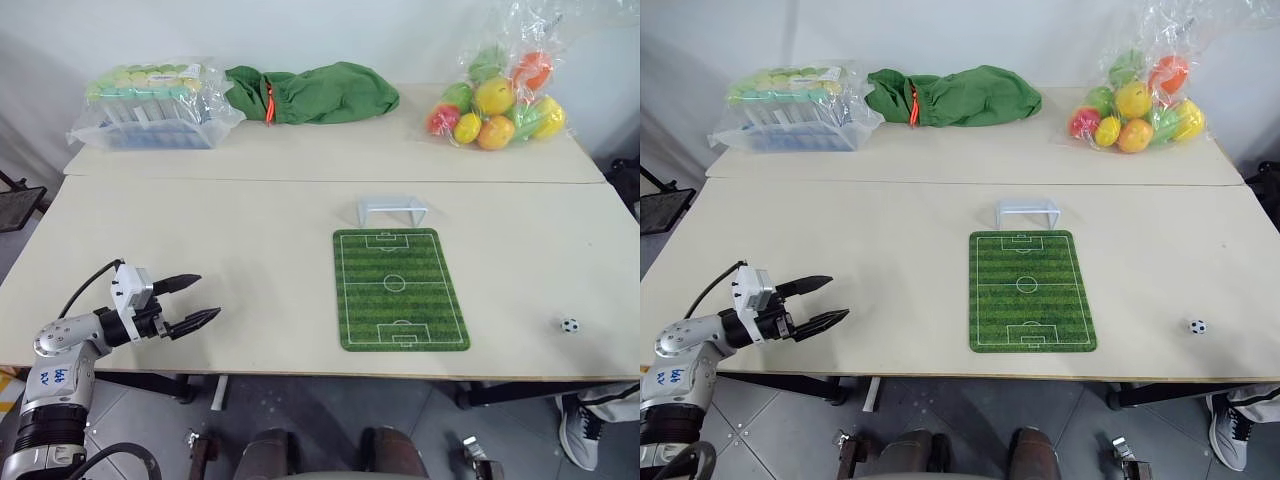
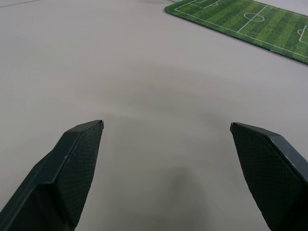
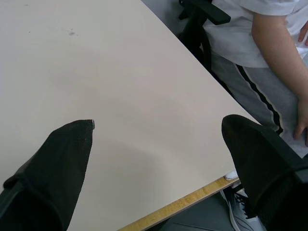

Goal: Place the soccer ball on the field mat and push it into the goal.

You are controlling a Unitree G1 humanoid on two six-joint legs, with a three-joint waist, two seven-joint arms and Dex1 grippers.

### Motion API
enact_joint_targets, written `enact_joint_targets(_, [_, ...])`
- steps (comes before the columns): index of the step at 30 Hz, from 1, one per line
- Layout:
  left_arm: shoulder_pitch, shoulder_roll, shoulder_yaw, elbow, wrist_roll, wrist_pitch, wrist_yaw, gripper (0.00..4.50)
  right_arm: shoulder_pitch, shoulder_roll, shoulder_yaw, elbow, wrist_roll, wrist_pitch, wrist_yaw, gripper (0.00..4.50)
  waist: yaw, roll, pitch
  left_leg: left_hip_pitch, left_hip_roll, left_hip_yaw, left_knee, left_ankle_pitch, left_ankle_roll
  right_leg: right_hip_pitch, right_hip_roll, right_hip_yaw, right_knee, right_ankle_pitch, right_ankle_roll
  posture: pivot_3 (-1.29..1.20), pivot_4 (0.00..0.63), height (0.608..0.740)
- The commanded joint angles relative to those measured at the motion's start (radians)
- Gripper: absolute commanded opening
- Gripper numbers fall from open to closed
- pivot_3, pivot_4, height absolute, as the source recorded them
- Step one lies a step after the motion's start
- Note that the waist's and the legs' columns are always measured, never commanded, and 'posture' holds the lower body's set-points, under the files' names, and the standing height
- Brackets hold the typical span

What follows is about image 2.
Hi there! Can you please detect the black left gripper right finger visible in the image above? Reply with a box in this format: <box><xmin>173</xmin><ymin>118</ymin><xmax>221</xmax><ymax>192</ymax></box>
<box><xmin>230</xmin><ymin>122</ymin><xmax>308</xmax><ymax>231</ymax></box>

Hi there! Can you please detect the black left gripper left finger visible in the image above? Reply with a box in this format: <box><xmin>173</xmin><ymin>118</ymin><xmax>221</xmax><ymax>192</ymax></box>
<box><xmin>0</xmin><ymin>119</ymin><xmax>105</xmax><ymax>231</ymax></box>

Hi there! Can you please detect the green soccer field mat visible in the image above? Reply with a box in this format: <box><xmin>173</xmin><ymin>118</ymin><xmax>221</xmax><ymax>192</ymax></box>
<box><xmin>164</xmin><ymin>0</ymin><xmax>308</xmax><ymax>65</ymax></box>

